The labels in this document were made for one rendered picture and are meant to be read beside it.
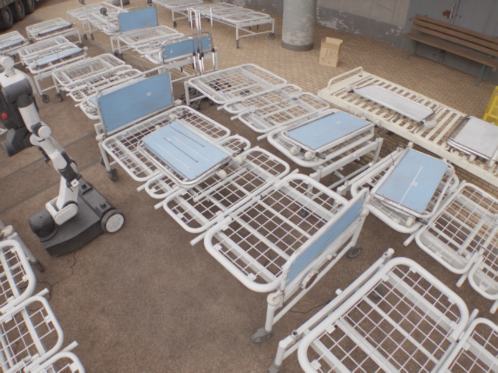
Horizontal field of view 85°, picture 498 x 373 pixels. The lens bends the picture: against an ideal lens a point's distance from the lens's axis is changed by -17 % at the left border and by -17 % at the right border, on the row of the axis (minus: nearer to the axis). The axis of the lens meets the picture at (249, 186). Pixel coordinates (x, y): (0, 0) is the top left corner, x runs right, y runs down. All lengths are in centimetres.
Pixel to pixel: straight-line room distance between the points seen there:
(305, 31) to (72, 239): 507
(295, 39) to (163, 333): 529
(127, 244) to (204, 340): 99
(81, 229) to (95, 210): 20
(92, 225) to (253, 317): 139
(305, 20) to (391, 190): 437
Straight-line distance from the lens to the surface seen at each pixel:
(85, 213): 272
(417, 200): 222
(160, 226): 263
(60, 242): 261
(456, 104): 541
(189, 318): 215
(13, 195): 365
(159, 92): 302
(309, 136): 252
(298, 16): 605
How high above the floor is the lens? 193
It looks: 42 degrees down
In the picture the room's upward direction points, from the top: straight up
